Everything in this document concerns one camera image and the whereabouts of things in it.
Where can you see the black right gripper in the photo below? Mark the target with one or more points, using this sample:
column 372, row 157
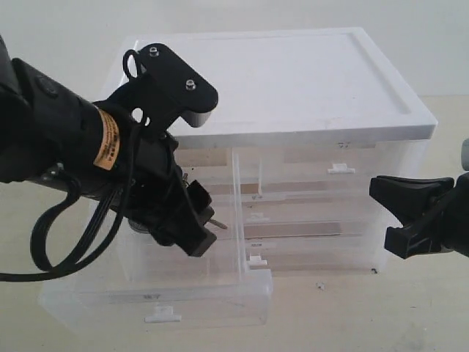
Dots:
column 433, row 214

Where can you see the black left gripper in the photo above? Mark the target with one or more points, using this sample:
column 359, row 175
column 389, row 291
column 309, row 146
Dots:
column 156, row 188

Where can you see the key bunch with blue tag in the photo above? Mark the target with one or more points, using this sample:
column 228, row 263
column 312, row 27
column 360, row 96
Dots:
column 183, row 217

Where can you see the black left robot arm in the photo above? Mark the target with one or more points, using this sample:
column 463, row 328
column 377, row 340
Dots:
column 125, row 136

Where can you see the white translucent drawer cabinet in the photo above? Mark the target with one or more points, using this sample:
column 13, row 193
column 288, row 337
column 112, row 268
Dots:
column 296, row 88

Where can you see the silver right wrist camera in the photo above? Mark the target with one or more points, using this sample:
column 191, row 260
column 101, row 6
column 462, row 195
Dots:
column 465, row 155

